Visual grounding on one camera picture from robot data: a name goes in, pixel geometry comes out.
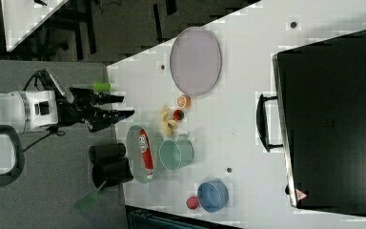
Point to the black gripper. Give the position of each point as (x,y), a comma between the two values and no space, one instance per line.
(82,108)

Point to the red plush ketchup bottle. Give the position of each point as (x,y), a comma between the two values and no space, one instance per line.
(146,153)

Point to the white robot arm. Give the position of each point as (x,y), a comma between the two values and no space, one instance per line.
(26,112)

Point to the green oval strainer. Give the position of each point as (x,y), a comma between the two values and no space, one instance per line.
(137,163)

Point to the green cylinder clamp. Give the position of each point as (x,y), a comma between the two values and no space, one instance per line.
(102,86)

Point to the black cylinder upper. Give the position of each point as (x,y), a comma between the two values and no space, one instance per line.
(106,153)

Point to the black cylinder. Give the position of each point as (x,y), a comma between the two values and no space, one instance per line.
(106,153)
(112,174)

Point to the black cylinder lower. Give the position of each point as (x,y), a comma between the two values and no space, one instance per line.
(112,174)

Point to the red strawberry toy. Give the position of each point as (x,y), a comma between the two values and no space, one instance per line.
(178,115)

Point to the orange slice toy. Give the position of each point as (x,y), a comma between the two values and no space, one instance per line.
(184,101)

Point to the green mug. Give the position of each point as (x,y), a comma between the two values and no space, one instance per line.
(176,154)

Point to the green flat strip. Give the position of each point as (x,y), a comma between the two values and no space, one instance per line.
(88,200)

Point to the round grey plate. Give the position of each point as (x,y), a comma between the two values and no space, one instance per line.
(195,61)

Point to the white background table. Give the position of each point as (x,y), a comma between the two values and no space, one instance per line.
(22,17)

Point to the red round toy fruit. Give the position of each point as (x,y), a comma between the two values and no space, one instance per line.
(192,203)

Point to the blue bowl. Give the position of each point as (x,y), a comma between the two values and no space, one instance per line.
(212,195)

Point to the black toaster oven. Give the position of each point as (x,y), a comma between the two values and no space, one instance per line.
(321,99)

